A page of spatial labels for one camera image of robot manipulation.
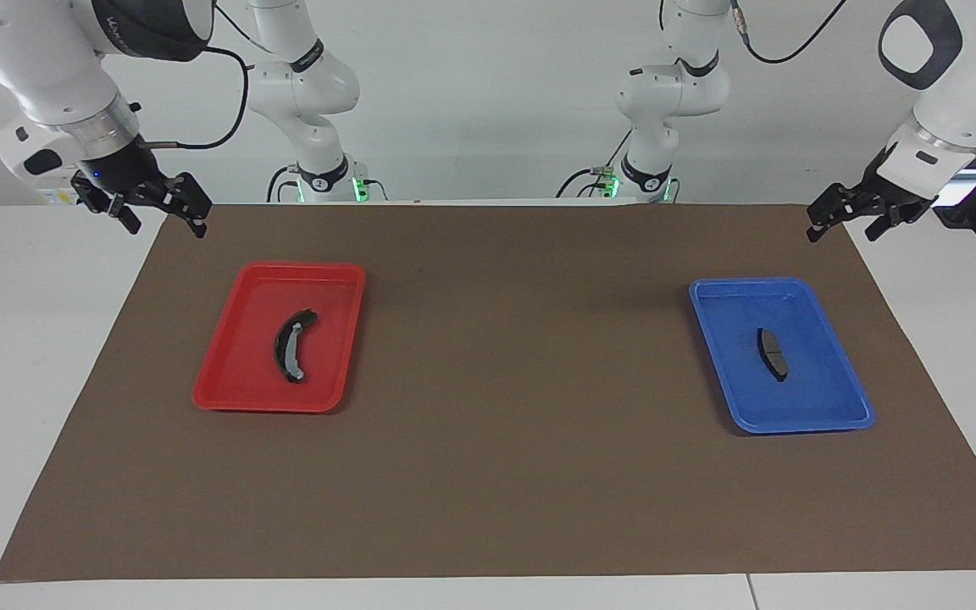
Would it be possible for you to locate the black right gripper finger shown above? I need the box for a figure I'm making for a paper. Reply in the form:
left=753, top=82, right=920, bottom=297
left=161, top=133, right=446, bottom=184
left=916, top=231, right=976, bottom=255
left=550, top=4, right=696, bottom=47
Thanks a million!
left=164, top=172, right=213, bottom=239
left=108, top=197, right=143, bottom=236

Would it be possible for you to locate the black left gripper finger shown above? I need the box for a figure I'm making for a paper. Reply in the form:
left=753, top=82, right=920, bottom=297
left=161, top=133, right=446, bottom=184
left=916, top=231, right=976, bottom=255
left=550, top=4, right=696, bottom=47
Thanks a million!
left=806, top=182, right=860, bottom=244
left=865, top=203, right=908, bottom=242

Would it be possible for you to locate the grey brake pad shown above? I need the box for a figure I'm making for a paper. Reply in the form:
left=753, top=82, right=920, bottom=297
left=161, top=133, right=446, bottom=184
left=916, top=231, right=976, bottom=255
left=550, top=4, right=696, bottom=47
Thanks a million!
left=757, top=328, right=791, bottom=382

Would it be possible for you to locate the curved black brake shoe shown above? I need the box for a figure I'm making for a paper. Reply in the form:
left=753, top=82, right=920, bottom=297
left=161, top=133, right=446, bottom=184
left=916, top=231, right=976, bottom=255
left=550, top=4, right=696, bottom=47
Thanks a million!
left=274, top=309, right=319, bottom=384

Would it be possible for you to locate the red plastic tray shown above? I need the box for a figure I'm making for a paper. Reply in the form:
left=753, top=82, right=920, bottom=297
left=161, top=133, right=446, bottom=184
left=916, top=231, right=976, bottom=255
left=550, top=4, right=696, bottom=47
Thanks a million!
left=192, top=261, right=367, bottom=414

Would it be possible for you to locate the blue plastic tray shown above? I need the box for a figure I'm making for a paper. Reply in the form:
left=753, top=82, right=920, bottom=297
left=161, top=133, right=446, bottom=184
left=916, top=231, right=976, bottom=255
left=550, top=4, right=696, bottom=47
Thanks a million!
left=689, top=277, right=876, bottom=435

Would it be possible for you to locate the brown table mat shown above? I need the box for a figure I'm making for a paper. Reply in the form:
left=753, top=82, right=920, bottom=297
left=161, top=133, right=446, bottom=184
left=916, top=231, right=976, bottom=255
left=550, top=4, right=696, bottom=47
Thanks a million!
left=0, top=202, right=976, bottom=582

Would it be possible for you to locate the black base cable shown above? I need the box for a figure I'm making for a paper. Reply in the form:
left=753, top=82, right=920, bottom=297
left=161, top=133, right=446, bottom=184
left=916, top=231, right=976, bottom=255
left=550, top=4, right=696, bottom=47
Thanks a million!
left=266, top=165, right=302, bottom=204
left=556, top=127, right=629, bottom=201

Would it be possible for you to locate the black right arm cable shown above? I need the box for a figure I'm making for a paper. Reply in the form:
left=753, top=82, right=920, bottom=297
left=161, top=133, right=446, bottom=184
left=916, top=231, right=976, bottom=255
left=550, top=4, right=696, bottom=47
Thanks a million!
left=142, top=4, right=273, bottom=151

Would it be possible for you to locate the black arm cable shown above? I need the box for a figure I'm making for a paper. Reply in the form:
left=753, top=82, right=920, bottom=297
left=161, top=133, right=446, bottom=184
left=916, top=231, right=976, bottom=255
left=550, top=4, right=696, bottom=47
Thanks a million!
left=729, top=0, right=849, bottom=65
left=142, top=4, right=273, bottom=151

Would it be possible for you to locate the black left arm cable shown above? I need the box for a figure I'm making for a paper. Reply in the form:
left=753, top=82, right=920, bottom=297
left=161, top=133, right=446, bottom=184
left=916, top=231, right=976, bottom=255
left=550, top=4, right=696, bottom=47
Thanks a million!
left=729, top=0, right=849, bottom=65

